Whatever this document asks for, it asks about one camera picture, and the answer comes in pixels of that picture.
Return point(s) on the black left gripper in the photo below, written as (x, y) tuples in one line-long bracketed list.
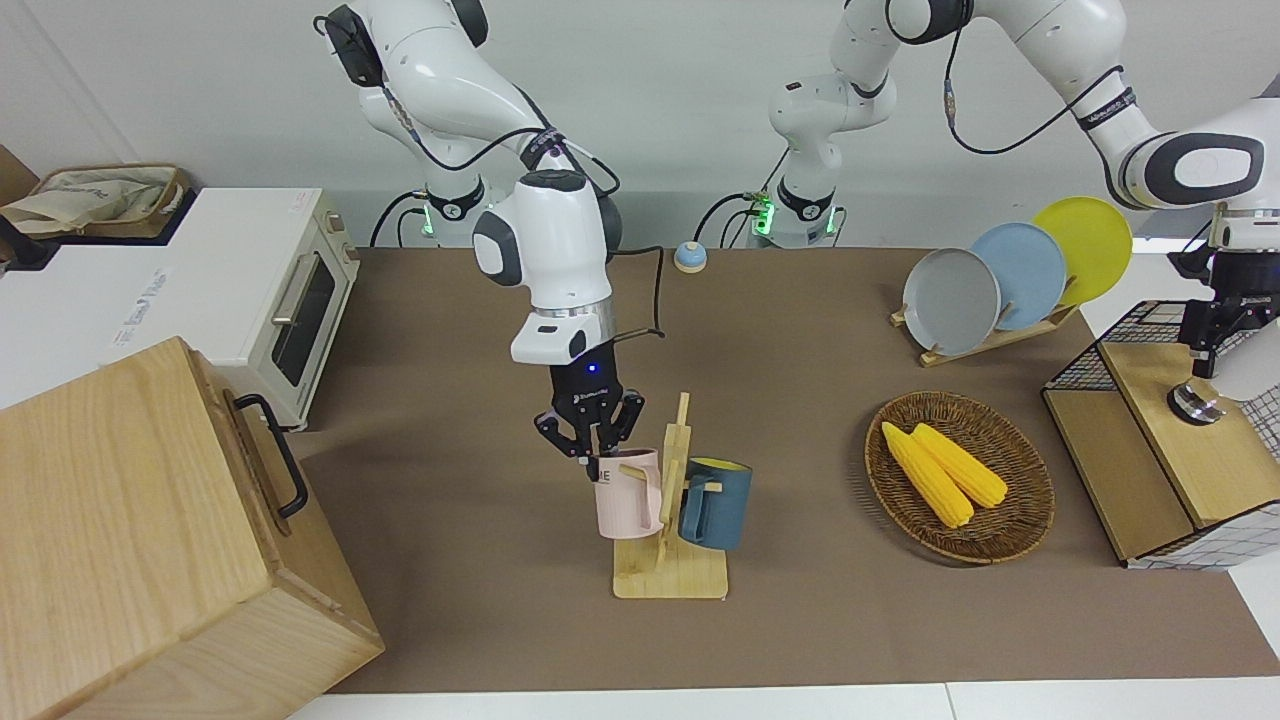
[(1245, 280)]

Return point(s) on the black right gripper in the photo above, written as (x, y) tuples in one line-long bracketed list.
[(588, 385)]

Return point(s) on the white bottle with metal cap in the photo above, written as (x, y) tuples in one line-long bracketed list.
[(1195, 403)]

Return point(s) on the pink mug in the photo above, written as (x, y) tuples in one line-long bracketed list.
[(625, 510)]

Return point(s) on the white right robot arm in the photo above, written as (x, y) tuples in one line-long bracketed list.
[(550, 250)]

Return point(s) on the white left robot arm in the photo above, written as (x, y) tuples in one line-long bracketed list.
[(1060, 40)]

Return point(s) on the dark blue mug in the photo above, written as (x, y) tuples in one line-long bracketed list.
[(725, 510)]

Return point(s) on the yellow plate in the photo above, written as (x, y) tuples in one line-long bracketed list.
[(1095, 240)]

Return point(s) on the wooden mug tree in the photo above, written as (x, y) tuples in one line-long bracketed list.
[(670, 580)]

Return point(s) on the brown table mat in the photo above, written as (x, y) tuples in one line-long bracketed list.
[(480, 560)]

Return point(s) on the light blue plate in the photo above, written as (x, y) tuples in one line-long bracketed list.
[(1030, 265)]

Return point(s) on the wooden plate rack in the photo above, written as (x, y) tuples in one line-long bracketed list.
[(1000, 338)]

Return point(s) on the grey plate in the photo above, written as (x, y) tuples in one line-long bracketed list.
[(950, 305)]

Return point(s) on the yellow corn cob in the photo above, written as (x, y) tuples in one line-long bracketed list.
[(965, 470), (930, 485)]

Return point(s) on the brown wicker basket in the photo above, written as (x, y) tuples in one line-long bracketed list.
[(900, 500)]

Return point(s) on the cream toaster oven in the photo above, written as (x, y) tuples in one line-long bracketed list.
[(230, 270)]

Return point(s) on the brown wooden tray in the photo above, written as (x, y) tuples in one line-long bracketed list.
[(183, 190)]

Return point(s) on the wooden cabinet box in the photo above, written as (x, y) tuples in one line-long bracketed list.
[(120, 550)]

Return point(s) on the beige cloth bag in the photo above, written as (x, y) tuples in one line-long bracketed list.
[(80, 205)]

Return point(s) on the black flat board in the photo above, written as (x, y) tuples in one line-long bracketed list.
[(30, 255)]

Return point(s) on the black camera stand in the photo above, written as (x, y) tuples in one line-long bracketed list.
[(1190, 265)]

